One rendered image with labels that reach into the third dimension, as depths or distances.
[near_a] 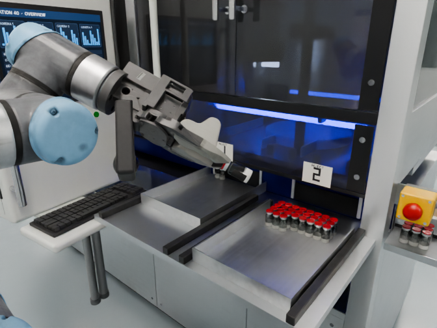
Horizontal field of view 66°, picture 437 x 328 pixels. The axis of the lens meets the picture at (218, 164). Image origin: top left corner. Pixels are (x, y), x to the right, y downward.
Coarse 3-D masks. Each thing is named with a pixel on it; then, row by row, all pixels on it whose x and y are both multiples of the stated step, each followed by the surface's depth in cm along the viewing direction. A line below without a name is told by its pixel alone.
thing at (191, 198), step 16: (192, 176) 125; (208, 176) 130; (144, 192) 108; (160, 192) 114; (176, 192) 116; (192, 192) 116; (208, 192) 116; (224, 192) 116; (240, 192) 116; (256, 192) 113; (160, 208) 103; (176, 208) 98; (192, 208) 105; (208, 208) 105; (224, 208) 100; (192, 224) 94
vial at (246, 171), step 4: (228, 164) 51; (232, 164) 51; (236, 164) 51; (240, 164) 51; (224, 168) 51; (228, 168) 51; (232, 168) 51; (236, 168) 51; (240, 168) 51; (244, 168) 51; (228, 172) 51; (244, 172) 51; (248, 172) 51; (252, 172) 51; (248, 176) 51
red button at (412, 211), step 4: (408, 204) 78; (412, 204) 78; (416, 204) 78; (404, 208) 79; (408, 208) 78; (412, 208) 77; (416, 208) 77; (420, 208) 77; (404, 212) 79; (408, 212) 78; (412, 212) 77; (416, 212) 77; (420, 212) 77; (404, 216) 79; (408, 216) 78; (412, 216) 78; (416, 216) 77; (420, 216) 77; (412, 220) 78; (416, 220) 78
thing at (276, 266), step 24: (264, 216) 100; (216, 240) 85; (240, 240) 88; (264, 240) 88; (288, 240) 88; (312, 240) 88; (336, 240) 88; (216, 264) 75; (240, 264) 78; (264, 264) 78; (288, 264) 78; (312, 264) 78; (264, 288) 67; (288, 288) 70
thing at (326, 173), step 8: (304, 168) 96; (312, 168) 95; (320, 168) 93; (328, 168) 92; (304, 176) 97; (312, 176) 95; (320, 176) 94; (328, 176) 92; (320, 184) 94; (328, 184) 93
